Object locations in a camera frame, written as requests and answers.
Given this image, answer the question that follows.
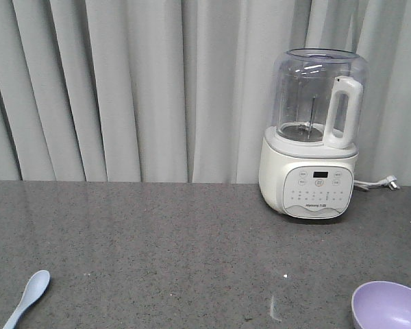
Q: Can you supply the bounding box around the light blue plastic spoon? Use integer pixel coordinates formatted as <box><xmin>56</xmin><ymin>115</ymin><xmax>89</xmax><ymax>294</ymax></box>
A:
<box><xmin>3</xmin><ymin>269</ymin><xmax>51</xmax><ymax>329</ymax></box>

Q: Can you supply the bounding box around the purple plastic bowl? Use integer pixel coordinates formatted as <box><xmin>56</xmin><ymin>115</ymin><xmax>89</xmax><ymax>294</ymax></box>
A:
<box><xmin>351</xmin><ymin>281</ymin><xmax>411</xmax><ymax>328</ymax></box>

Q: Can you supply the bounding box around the white blender with clear jar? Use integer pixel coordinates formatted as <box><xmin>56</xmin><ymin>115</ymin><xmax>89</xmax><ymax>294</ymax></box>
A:
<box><xmin>258</xmin><ymin>48</ymin><xmax>368</xmax><ymax>219</ymax></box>

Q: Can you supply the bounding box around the grey pleated curtain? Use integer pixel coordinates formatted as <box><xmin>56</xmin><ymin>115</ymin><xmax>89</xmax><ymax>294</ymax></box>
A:
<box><xmin>0</xmin><ymin>1</ymin><xmax>411</xmax><ymax>186</ymax></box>

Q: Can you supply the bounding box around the white power cord with plug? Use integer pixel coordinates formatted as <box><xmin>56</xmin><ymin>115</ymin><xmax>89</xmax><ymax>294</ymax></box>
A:
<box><xmin>353</xmin><ymin>175</ymin><xmax>402</xmax><ymax>192</ymax></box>

